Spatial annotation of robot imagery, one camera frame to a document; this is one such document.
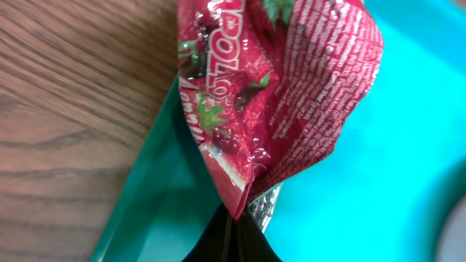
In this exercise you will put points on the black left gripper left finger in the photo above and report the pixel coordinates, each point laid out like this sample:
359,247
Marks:
213,244

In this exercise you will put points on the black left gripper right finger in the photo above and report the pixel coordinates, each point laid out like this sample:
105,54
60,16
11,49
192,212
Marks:
250,244

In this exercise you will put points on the red snack wrapper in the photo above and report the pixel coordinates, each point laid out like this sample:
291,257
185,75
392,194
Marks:
266,86

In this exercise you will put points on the teal serving tray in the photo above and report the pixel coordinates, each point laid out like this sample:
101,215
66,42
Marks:
384,193

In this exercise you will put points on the large white plate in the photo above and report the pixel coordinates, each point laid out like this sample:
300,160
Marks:
451,245

